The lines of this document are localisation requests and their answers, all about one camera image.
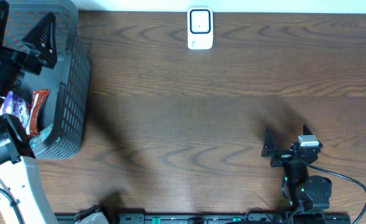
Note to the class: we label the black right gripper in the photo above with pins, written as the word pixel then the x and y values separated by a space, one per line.
pixel 269 150

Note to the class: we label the grey plastic mesh basket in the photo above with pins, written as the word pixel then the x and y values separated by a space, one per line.
pixel 68 82

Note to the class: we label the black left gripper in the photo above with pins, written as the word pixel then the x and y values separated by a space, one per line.
pixel 22 57

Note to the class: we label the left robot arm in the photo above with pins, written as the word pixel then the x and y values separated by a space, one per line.
pixel 22 198

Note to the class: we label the purple snack bag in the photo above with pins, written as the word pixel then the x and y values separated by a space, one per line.
pixel 15 105

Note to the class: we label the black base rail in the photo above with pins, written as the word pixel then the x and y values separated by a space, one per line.
pixel 256 217

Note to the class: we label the red-brown snack bar wrapper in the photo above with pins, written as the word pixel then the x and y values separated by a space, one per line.
pixel 38 101

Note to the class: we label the green wet wipes pack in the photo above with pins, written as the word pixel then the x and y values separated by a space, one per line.
pixel 43 135

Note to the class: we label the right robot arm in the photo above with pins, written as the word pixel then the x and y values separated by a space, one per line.
pixel 308 194

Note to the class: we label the white barcode scanner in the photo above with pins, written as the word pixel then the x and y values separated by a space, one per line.
pixel 200 28

